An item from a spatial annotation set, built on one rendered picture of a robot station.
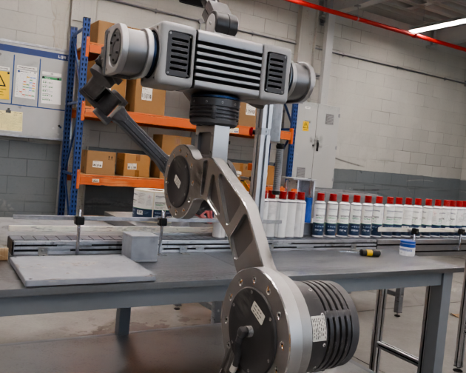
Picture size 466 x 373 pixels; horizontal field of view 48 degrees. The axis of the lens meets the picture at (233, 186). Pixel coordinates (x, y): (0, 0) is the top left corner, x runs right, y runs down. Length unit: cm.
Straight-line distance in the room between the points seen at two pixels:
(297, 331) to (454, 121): 957
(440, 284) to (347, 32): 654
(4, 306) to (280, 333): 80
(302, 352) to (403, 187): 856
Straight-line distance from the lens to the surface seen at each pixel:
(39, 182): 639
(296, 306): 96
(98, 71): 151
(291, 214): 231
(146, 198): 244
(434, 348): 250
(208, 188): 125
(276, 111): 206
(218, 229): 211
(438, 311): 246
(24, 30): 645
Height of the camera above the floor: 121
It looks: 3 degrees down
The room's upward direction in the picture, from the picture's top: 5 degrees clockwise
